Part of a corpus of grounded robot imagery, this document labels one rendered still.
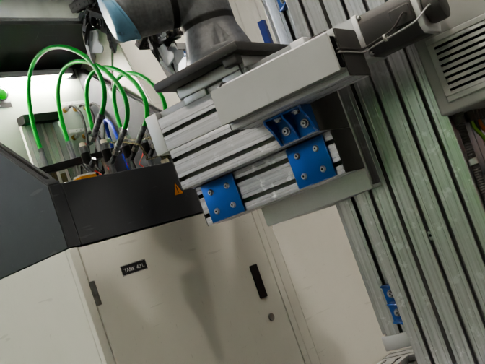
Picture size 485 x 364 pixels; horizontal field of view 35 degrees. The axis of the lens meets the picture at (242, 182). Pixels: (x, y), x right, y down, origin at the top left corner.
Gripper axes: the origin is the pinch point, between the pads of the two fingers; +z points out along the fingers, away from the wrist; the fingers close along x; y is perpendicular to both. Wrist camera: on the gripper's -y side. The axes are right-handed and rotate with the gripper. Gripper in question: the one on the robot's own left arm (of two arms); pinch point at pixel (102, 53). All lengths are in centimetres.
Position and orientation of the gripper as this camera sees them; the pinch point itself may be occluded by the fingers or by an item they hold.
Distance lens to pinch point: 218.8
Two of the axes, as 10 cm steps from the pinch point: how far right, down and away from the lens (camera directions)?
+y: 7.9, 3.3, -5.2
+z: 0.2, 8.3, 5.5
